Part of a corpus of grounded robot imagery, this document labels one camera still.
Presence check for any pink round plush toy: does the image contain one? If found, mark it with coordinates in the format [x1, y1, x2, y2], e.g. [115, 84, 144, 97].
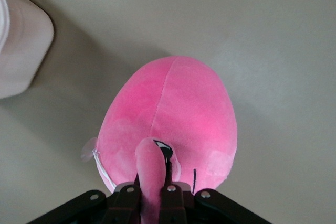
[80, 55, 239, 224]

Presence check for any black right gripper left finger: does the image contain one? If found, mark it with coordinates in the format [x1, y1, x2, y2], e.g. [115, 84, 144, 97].
[26, 181, 141, 224]

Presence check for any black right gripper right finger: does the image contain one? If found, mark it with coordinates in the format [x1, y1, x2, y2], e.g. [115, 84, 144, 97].
[160, 181, 274, 224]

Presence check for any pink plastic storage box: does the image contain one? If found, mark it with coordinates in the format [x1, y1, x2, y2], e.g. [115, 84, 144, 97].
[0, 0, 55, 100]

